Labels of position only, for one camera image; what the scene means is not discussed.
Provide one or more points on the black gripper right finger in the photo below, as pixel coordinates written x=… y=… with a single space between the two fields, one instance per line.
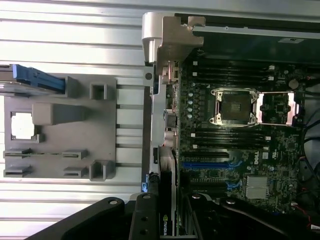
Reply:
x=197 y=220

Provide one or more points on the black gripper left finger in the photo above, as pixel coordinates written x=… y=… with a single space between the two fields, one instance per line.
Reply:
x=145 y=220

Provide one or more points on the blue expansion slot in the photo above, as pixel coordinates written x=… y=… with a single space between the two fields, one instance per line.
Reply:
x=205 y=165

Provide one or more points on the black expansion slot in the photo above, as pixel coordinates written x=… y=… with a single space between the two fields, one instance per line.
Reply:
x=205 y=155

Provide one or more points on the silver chipset heatsink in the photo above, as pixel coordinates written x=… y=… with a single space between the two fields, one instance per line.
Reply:
x=257 y=187

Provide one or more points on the green motherboard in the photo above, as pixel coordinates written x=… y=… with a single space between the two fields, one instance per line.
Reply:
x=275 y=162

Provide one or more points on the grey parts rack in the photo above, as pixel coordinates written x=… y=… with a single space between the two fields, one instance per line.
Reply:
x=75 y=140

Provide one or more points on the CPU socket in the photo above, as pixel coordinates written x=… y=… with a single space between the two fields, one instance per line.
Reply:
x=235 y=107

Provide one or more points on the green RAM stick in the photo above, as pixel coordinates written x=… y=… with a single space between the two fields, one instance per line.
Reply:
x=42 y=155

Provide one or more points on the metal socket cover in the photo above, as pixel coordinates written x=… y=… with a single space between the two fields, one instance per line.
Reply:
x=290 y=107

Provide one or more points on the copper-topped CPU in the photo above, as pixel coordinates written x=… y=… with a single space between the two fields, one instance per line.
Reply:
x=22 y=125

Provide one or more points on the round coin cell battery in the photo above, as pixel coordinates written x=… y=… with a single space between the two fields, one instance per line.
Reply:
x=293 y=83

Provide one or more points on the hard disk in blue carrier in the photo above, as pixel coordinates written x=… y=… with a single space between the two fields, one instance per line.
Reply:
x=37 y=77

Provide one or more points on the open grey PC case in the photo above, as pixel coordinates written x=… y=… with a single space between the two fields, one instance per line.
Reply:
x=175 y=37

